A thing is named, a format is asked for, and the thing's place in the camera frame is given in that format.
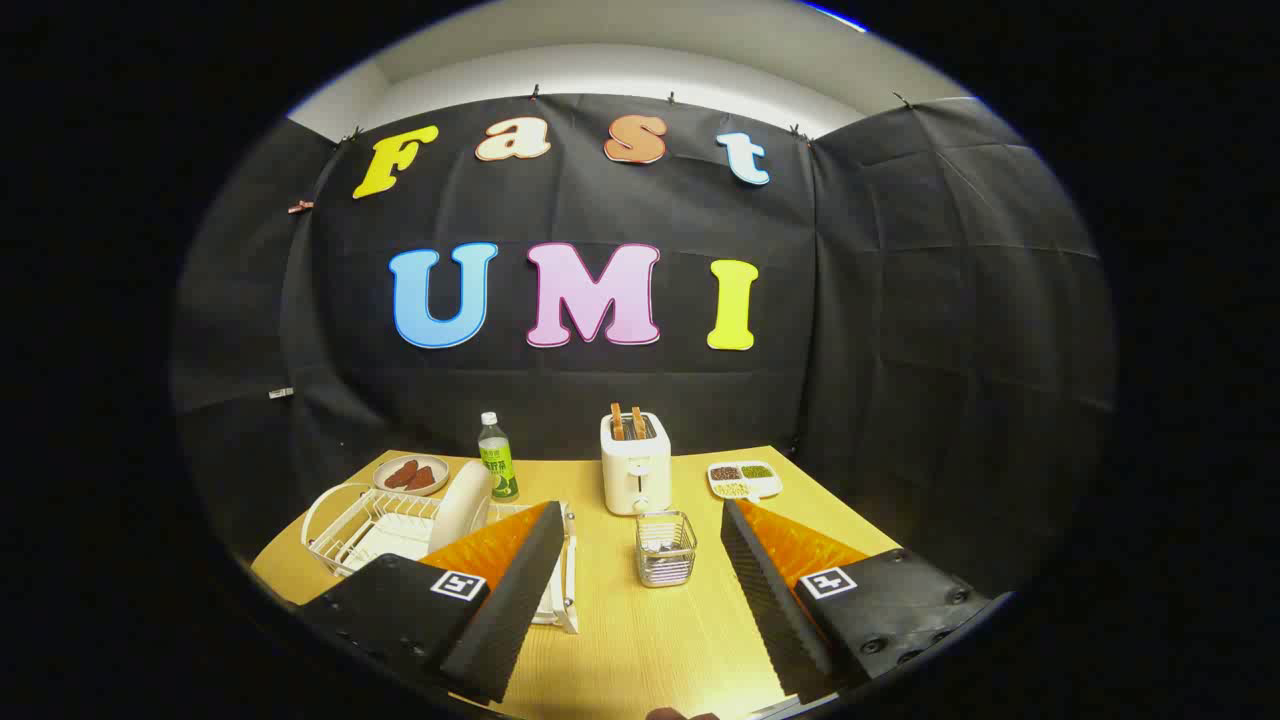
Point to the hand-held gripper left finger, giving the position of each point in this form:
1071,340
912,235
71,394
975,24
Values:
505,620

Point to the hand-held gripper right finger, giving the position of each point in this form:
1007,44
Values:
775,620

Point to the white plate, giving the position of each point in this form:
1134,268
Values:
458,510

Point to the white divided bean dish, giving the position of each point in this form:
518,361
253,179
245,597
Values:
745,482

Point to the small beige plate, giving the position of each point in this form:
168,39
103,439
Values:
385,484

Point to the green label drink bottle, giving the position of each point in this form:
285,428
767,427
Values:
498,470

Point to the brown sausage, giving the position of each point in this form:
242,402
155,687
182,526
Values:
422,479
401,474

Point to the white toaster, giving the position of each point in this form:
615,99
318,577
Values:
636,475

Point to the black backdrop cloth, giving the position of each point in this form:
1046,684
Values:
600,390

